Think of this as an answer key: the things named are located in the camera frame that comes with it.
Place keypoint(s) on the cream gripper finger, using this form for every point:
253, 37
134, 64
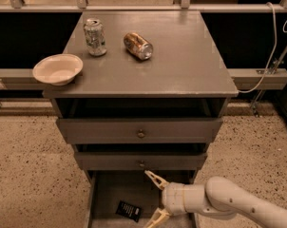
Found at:
159, 217
157, 180

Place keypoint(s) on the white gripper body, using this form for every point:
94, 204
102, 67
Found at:
172, 198

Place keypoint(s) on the black rxbar chocolate wrapper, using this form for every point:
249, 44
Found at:
129, 211

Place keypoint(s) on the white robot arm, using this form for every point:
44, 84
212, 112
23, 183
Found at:
219, 198

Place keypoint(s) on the brass top drawer knob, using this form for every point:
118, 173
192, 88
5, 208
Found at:
141, 134

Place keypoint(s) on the grey open bottom drawer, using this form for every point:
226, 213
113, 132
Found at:
109, 188

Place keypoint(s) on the grey wooden drawer cabinet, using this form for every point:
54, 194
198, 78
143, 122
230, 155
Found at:
184, 78

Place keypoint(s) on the grey middle drawer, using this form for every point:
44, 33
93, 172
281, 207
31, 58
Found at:
130, 161

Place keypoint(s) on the grey top drawer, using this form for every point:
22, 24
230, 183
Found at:
111, 131

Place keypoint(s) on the lying golden soda can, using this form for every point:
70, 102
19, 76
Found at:
138, 46

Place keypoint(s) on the white paper bowl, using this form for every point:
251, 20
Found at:
58, 70

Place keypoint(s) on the upright silver soda can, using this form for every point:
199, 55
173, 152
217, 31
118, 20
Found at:
95, 37

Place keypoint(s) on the metal railing frame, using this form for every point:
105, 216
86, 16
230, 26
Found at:
274, 77

